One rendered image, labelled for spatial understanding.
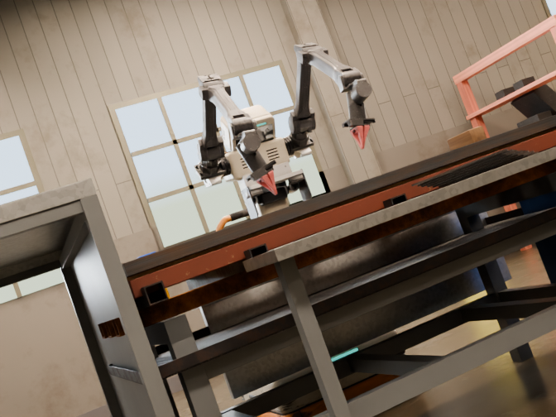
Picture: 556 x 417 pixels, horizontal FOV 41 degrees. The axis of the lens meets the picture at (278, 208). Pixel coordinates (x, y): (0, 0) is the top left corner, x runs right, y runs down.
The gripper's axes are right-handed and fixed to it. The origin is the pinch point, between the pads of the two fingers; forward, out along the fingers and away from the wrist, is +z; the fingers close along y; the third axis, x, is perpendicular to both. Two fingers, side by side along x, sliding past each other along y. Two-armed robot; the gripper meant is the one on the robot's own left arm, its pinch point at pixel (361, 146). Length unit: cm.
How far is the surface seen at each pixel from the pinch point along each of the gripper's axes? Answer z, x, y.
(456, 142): 5.3, -19.8, 24.2
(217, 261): 40, -34, -65
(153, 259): 38, -34, -81
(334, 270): 37, 44, 2
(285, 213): 28, -35, -44
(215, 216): -48, 371, 44
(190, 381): 69, -33, -74
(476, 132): 4.4, -27.3, 27.4
